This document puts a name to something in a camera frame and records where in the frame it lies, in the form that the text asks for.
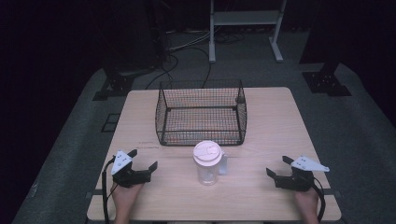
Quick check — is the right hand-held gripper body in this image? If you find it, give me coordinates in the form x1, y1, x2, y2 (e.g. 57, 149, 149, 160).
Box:
274, 155, 331, 192

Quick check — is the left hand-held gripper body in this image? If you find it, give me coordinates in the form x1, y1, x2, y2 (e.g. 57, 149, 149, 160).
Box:
110, 150, 152, 189

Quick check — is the person's left hand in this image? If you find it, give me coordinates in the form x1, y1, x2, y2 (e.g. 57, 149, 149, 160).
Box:
110, 182, 145, 217

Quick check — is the person's right hand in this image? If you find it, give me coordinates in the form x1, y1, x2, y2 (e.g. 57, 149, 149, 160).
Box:
293, 188, 320, 222

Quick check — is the clear cup with pink lid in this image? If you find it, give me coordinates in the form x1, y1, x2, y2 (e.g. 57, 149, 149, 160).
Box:
192, 140, 229, 187

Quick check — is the black stand base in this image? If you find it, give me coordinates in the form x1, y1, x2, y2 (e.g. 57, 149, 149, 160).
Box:
301, 61, 353, 98
92, 68, 136, 102

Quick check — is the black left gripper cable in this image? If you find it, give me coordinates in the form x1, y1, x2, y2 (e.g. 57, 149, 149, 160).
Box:
101, 157, 119, 224

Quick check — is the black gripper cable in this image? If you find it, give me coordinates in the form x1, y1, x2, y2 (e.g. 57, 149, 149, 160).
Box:
101, 157, 119, 224
311, 176, 327, 223

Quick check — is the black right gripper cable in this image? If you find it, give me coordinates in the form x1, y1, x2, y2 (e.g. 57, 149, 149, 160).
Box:
311, 176, 327, 223

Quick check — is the black wire mesh basket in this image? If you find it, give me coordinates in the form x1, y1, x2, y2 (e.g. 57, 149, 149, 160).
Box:
154, 78, 248, 147

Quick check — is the black floor cable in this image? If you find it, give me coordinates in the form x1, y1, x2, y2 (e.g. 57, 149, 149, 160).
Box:
145, 54, 180, 91
167, 46, 213, 90

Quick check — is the white floor cable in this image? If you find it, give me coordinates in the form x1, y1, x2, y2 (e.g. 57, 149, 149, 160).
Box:
165, 28, 219, 52

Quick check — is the white metal desk frame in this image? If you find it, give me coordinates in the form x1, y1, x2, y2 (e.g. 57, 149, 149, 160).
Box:
208, 0, 288, 64

